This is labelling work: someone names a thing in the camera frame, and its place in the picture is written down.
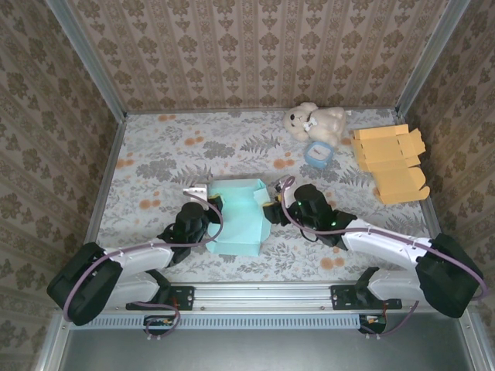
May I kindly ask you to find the light blue paper box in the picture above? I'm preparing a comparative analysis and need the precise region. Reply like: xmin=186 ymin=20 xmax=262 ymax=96
xmin=204 ymin=178 xmax=274 ymax=258

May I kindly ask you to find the floral table mat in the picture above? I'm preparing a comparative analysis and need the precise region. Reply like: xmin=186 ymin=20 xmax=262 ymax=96
xmin=83 ymin=109 xmax=452 ymax=284

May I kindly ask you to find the aluminium table side rail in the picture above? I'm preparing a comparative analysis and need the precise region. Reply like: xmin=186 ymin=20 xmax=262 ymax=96
xmin=75 ymin=115 xmax=128 ymax=283
xmin=397 ymin=111 xmax=457 ymax=248

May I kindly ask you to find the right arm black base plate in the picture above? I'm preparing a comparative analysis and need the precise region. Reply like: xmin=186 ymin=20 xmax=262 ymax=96
xmin=330 ymin=284 xmax=403 ymax=311

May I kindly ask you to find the cream teddy bear plush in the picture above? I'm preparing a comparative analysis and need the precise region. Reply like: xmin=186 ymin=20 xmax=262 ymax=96
xmin=281 ymin=101 xmax=348 ymax=148

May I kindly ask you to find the white slotted cable duct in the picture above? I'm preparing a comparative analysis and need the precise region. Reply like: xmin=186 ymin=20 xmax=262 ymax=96
xmin=71 ymin=313 xmax=387 ymax=329

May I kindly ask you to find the grey metal sheet panel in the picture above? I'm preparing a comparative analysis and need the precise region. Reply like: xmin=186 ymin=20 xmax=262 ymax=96
xmin=57 ymin=328 xmax=476 ymax=371

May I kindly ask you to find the aluminium frame post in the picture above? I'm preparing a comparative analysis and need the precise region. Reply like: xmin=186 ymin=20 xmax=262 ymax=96
xmin=45 ymin=0 xmax=128 ymax=123
xmin=396 ymin=0 xmax=471 ymax=117

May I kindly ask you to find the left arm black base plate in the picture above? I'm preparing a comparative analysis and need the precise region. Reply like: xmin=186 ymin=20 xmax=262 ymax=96
xmin=125 ymin=284 xmax=195 ymax=311

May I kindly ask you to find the aluminium mounting rail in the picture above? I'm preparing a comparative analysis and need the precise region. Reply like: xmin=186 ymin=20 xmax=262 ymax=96
xmin=111 ymin=281 xmax=426 ymax=312

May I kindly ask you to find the black controller board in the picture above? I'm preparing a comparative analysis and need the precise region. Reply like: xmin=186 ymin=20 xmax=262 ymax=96
xmin=143 ymin=315 xmax=176 ymax=335
xmin=358 ymin=313 xmax=388 ymax=335

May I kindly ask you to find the orange paper box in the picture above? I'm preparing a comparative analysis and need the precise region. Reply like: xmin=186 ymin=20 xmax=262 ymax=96
xmin=350 ymin=124 xmax=431 ymax=205

